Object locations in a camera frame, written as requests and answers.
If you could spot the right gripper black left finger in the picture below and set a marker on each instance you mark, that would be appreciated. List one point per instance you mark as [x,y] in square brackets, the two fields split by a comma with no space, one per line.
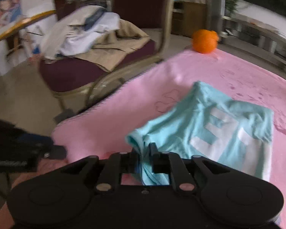
[115,172]

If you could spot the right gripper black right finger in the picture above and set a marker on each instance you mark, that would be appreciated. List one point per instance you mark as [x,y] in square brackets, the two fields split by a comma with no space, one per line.
[171,164]

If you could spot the light blue t-shirt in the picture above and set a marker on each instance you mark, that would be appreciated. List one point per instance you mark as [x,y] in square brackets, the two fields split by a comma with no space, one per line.
[208,123]

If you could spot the pink blanket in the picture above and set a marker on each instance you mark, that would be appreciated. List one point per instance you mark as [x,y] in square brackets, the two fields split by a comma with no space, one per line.
[102,129]

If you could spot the beige garment on chair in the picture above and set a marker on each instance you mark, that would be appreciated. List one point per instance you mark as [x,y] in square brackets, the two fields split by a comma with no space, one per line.
[111,48]

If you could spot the orange plush toy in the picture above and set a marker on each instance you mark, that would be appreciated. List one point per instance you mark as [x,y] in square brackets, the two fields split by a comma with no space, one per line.
[205,41]

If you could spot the white garment on chair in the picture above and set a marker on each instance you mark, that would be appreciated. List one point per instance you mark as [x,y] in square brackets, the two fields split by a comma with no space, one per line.
[77,32]

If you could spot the wooden cabinet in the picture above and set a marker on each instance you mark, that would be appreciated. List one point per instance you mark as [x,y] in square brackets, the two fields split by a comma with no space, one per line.
[188,17]

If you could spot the grey tv console shelf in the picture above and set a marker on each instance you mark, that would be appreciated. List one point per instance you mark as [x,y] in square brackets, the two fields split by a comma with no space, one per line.
[255,40]

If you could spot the green potted plant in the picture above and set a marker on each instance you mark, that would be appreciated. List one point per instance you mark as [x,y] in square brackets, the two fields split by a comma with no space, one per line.
[231,7]

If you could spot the maroon chair with beige frame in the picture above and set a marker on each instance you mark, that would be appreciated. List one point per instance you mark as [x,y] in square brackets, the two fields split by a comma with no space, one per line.
[66,75]

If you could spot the wall poster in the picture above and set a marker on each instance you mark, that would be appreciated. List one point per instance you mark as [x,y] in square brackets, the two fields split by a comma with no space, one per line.
[10,10]

